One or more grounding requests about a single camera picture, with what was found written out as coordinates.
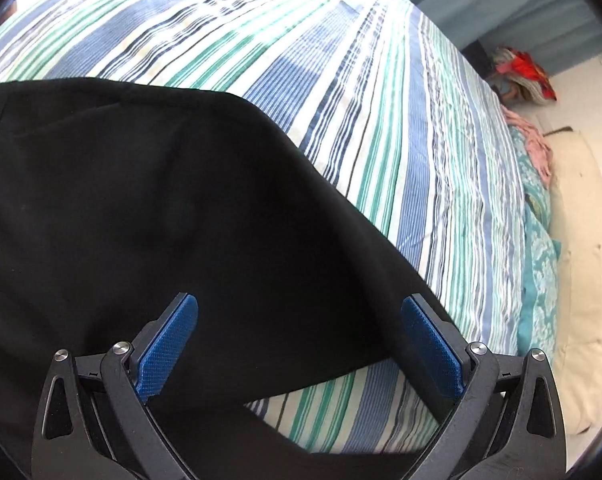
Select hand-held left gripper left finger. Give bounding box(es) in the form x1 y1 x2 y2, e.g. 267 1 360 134
31 292 202 480

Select small teal patterned pillow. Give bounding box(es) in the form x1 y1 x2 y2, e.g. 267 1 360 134
510 127 552 226

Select black pants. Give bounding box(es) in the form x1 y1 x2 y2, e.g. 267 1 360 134
0 77 469 480

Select cream padded headboard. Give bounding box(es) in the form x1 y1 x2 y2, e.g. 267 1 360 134
544 130 602 436

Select pink cloth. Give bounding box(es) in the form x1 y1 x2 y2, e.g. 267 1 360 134
504 107 552 186

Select large teal patterned pillow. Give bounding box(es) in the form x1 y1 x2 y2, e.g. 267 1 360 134
518 205 562 356

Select pile of colourful clothes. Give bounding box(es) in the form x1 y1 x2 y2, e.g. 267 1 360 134
486 46 557 106

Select dark bedside stand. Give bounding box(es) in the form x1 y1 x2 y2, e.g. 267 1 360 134
464 42 502 91

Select striped bed sheet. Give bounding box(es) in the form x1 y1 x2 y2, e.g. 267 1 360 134
0 0 532 456

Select blue curtain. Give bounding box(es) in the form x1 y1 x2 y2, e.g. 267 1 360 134
366 0 602 66

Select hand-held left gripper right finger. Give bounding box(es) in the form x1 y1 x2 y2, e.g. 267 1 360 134
401 294 567 480

